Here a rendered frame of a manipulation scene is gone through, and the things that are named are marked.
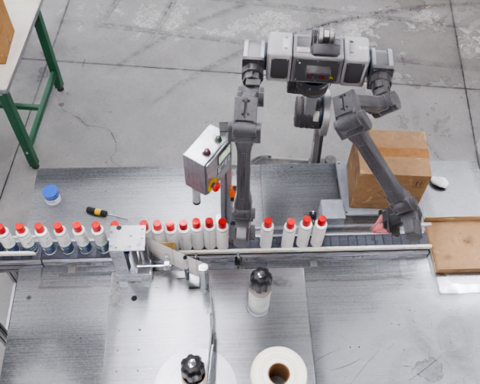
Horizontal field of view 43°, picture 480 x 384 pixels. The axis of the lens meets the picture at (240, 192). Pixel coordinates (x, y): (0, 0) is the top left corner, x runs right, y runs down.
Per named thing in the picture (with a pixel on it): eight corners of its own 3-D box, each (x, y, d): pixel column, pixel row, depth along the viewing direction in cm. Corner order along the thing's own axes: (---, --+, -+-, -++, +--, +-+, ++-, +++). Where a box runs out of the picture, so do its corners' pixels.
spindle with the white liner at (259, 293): (247, 317, 244) (250, 285, 219) (246, 296, 248) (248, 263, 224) (270, 316, 244) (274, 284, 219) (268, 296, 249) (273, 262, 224)
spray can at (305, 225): (296, 248, 261) (301, 224, 244) (295, 238, 264) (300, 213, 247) (308, 248, 261) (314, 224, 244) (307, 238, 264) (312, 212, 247)
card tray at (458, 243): (435, 273, 261) (438, 269, 258) (423, 221, 276) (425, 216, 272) (504, 271, 262) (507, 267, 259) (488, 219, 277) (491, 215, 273)
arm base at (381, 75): (387, 88, 244) (394, 65, 234) (388, 103, 240) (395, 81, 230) (366, 86, 245) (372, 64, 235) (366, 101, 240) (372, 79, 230)
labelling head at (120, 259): (117, 281, 251) (107, 252, 229) (120, 254, 258) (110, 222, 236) (152, 280, 251) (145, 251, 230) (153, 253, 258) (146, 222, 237)
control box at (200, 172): (185, 184, 229) (182, 154, 213) (210, 155, 237) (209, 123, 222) (207, 197, 226) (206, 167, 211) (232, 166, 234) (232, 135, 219)
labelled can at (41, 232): (43, 255, 257) (30, 231, 240) (45, 244, 260) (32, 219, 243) (56, 255, 257) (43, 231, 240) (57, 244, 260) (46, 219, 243)
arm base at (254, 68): (263, 79, 246) (264, 57, 236) (261, 94, 241) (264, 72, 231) (241, 78, 246) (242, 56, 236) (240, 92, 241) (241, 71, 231)
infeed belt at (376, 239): (43, 263, 259) (40, 259, 256) (46, 246, 264) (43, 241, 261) (427, 254, 265) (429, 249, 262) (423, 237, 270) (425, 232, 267)
